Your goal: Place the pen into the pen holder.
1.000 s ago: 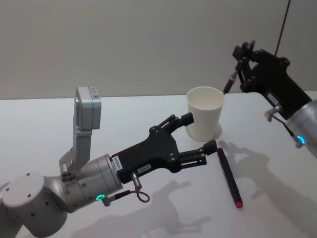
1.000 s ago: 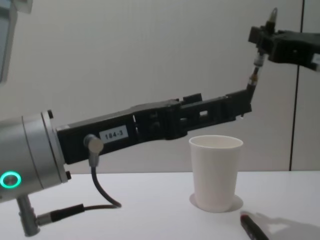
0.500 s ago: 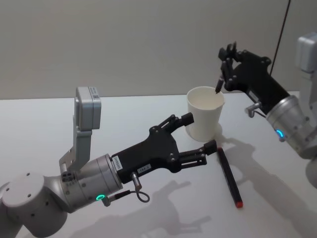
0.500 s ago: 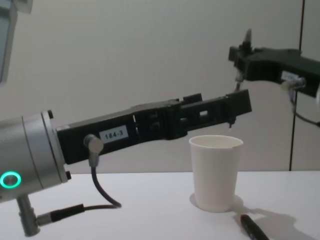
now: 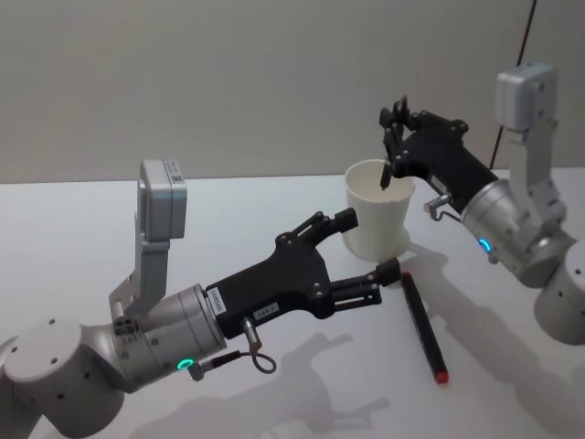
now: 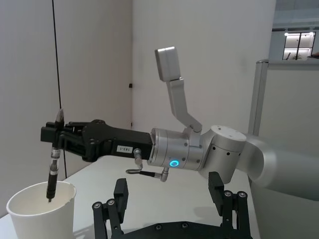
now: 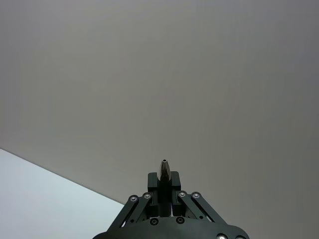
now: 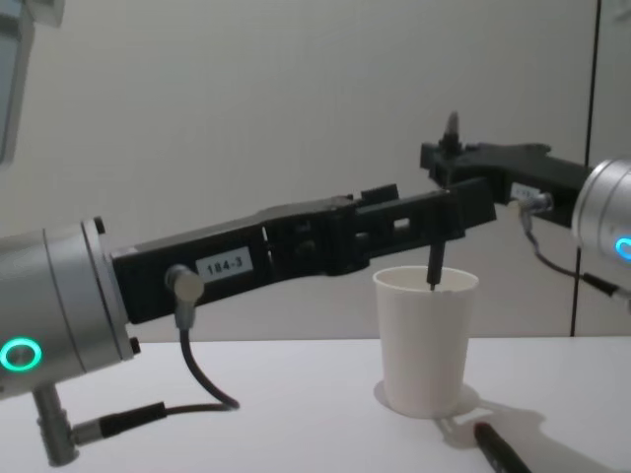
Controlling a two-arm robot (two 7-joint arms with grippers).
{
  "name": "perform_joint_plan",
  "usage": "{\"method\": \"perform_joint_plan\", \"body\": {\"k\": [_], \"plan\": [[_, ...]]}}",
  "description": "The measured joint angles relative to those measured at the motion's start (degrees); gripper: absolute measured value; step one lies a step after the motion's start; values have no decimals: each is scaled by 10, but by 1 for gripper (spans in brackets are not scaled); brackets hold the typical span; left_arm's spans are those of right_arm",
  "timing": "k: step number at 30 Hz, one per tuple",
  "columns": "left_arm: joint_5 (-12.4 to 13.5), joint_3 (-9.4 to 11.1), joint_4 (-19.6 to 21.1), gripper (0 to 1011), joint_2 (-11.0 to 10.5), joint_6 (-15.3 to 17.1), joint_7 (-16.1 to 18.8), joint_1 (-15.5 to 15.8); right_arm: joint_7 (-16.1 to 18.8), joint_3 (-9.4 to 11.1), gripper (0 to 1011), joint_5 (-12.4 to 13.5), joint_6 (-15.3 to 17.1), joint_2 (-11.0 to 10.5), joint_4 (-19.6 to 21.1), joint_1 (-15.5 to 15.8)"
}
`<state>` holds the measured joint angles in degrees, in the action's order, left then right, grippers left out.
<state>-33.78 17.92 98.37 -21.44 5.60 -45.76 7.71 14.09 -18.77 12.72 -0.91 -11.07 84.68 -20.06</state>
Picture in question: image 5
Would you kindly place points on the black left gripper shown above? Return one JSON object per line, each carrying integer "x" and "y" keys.
{"x": 283, "y": 283}

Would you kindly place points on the thin black pen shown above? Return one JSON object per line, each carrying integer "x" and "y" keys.
{"x": 385, "y": 176}

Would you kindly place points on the black marker with red cap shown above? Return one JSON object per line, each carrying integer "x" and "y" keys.
{"x": 422, "y": 324}

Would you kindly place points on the white paper cup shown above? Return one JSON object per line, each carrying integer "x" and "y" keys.
{"x": 375, "y": 219}

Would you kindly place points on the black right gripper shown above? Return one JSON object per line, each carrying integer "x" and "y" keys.
{"x": 448, "y": 155}

